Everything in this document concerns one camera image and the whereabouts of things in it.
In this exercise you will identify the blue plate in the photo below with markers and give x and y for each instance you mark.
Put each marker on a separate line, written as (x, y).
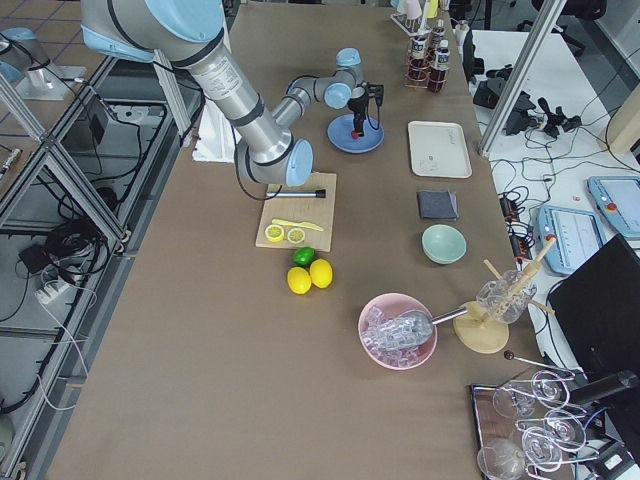
(339, 132)

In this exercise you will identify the cream rabbit tray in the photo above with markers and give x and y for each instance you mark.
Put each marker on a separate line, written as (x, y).
(438, 149)

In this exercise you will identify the wooden cup tree stand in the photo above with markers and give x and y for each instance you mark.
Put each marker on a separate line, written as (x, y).
(477, 330)

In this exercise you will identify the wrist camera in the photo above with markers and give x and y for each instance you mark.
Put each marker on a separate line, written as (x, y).
(376, 92)

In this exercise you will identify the white camera mast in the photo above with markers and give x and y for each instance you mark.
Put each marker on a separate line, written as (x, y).
(214, 142)

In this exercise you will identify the white wire cup rack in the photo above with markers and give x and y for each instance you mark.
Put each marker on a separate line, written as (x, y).
(411, 27)

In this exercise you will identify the wine glass rack tray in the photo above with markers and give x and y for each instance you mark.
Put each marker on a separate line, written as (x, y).
(531, 427)

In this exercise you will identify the yellow cup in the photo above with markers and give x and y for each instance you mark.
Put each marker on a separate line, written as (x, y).
(432, 8)

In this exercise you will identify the yellow plastic knife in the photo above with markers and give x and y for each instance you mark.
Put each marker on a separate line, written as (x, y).
(303, 224)

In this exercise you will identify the blue teach pendant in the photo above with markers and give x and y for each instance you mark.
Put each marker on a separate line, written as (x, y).
(617, 197)
(579, 235)

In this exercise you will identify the wooden cutting board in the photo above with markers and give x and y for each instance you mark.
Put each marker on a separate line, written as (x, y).
(319, 211)

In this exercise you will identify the metal ice scoop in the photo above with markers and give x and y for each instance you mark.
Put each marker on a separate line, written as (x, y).
(418, 327)

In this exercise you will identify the pink cup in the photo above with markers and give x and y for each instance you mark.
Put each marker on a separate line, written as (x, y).
(410, 8)

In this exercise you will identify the steel muddler black tip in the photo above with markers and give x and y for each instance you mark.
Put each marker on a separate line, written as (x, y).
(318, 193)

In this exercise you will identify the mint green bowl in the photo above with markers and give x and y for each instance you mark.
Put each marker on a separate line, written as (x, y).
(443, 244)

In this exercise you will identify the tea bottle three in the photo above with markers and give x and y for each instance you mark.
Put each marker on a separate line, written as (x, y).
(417, 65)

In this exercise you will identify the grey folded cloth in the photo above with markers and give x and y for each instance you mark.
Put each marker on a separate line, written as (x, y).
(437, 205)

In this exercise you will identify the pink bowl with ice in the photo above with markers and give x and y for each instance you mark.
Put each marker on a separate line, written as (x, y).
(378, 332)

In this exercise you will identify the copper wire bottle rack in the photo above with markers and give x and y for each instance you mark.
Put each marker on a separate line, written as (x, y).
(427, 61)

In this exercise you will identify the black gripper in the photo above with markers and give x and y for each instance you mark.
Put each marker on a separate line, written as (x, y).
(356, 106)

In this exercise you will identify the lemon half near knife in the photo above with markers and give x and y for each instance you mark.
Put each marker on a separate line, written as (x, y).
(295, 235)

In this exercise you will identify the tea bottle two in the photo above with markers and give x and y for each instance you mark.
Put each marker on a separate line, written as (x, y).
(439, 68)

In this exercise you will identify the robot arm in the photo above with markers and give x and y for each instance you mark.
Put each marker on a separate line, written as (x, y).
(190, 34)

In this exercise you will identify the black laptop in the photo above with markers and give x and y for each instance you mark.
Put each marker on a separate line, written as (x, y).
(597, 308)

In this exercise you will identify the aluminium frame post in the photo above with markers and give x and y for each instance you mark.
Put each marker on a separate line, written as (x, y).
(540, 30)

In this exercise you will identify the green lime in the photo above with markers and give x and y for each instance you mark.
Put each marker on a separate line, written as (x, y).
(304, 256)

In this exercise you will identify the glass mug on stand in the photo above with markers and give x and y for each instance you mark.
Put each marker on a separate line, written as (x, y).
(500, 299)

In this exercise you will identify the yellow lemon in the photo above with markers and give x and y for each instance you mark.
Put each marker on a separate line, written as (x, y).
(299, 280)
(321, 273)

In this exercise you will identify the tea bottle one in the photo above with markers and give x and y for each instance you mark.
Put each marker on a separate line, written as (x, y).
(439, 30)

